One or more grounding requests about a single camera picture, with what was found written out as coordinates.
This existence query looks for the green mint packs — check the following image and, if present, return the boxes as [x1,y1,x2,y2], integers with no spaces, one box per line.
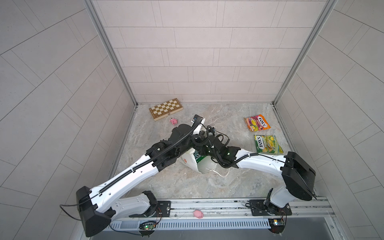
[194,151,207,164]

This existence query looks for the green Fox's candy bag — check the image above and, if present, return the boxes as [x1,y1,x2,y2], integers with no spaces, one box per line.
[255,135,284,155]

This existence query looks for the orange Fox's candy bag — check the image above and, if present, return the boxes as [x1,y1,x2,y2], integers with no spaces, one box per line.
[244,115,271,132]

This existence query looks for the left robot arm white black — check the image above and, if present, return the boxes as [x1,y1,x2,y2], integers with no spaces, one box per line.
[76,115,205,238]

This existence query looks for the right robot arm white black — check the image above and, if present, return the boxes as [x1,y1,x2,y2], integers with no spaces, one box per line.
[205,134,316,216]

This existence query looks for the small pink toy on table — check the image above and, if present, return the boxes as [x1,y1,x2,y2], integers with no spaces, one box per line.
[170,118,178,125]

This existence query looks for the wooden chessboard box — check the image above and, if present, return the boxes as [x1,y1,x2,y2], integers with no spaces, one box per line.
[149,98,184,121]

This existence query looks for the right circuit board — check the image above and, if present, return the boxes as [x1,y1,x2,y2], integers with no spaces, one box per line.
[268,219,286,234]

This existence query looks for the left green circuit board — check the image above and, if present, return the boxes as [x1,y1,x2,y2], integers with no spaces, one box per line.
[139,221,157,231]

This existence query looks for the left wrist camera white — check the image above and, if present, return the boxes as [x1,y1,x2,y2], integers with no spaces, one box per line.
[192,115,205,135]

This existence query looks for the pink toy on rail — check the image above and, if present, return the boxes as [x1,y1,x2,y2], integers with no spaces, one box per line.
[193,210,204,219]

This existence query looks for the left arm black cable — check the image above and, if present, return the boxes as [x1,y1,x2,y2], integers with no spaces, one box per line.
[98,115,200,194]

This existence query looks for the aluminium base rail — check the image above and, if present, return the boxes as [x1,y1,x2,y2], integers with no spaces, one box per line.
[107,197,336,234]

